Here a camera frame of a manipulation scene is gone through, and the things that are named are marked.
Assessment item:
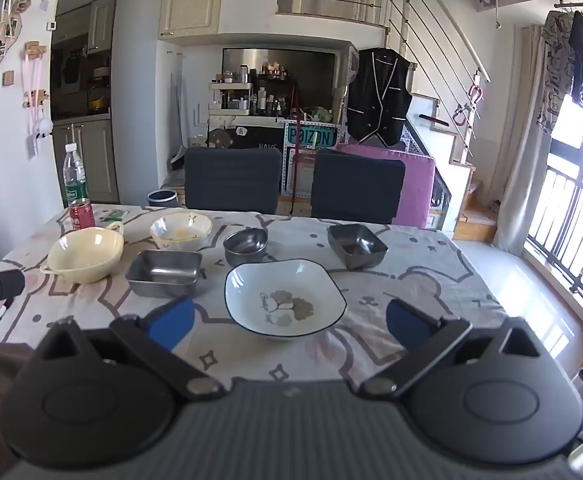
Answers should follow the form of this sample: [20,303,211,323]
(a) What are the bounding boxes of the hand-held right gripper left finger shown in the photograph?
[34,296,227,403]

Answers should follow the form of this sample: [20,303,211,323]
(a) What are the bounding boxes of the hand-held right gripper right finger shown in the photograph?
[360,299,547,401]

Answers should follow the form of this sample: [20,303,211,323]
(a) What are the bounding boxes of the large square steel tray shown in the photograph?
[124,249,203,299]

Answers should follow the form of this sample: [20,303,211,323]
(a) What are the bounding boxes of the white leaf print plate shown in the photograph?
[224,258,348,342]

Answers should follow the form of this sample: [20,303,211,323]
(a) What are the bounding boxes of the cream two-handled bowl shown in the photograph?
[38,221,125,285]

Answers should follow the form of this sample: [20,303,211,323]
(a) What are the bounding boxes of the lemon print scalloped bowl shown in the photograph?
[150,211,213,252]

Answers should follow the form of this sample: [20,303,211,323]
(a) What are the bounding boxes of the small square steel bowl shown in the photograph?
[326,223,389,270]

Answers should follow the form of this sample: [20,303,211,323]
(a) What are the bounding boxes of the round steel bowl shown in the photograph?
[222,228,269,268]

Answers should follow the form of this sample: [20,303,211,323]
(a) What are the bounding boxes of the black white marker pen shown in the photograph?
[0,297,14,343]

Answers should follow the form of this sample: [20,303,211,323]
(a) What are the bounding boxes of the bear print tablecloth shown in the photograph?
[0,203,509,396]

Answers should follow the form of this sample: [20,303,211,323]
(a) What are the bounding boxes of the red drink can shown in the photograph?
[69,198,96,231]

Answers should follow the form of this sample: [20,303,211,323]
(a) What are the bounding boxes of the clear water bottle green label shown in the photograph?
[62,143,89,208]

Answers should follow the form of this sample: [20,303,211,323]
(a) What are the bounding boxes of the dark grey chair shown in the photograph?
[310,149,406,225]
[184,146,282,215]

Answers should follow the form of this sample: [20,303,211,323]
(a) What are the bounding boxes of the wooden staircase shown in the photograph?
[406,92,497,241]

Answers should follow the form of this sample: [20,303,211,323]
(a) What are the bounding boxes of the grey kitchen cabinet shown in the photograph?
[52,119,119,206]

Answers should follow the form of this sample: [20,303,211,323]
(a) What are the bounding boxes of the black balcony railing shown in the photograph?
[524,162,583,318]

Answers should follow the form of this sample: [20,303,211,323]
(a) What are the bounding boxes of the beige curtain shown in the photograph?
[494,25,555,256]

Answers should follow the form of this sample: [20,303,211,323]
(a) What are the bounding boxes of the black printed box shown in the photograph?
[206,125,287,151]

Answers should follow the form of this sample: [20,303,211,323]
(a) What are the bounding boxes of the teal plate sign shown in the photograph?
[285,125,336,150]

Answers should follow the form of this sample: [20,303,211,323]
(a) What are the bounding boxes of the black vest white trim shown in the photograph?
[345,47,417,145]

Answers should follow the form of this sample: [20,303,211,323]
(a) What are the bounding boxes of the shelf of cosmetic bottles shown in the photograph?
[208,62,292,117]

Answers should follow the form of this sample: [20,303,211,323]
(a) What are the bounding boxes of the hanging patterned garment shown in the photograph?
[536,10,579,136]

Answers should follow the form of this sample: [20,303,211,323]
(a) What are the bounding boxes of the metal stair railing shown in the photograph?
[386,0,492,158]

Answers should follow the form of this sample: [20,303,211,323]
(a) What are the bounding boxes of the cream upper cabinet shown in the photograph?
[160,0,224,41]

